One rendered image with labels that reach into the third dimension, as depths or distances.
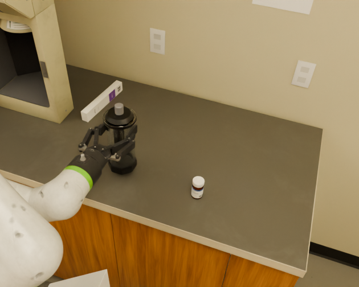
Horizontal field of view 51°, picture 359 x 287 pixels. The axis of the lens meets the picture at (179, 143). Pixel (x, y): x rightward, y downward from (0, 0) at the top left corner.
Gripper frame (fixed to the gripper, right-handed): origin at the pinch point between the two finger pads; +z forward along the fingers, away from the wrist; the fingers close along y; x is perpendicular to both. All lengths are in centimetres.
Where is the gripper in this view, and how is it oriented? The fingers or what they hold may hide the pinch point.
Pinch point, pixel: (119, 128)
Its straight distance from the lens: 127.7
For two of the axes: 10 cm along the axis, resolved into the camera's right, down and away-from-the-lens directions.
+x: -0.8, 7.8, 6.2
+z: 3.3, -5.7, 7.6
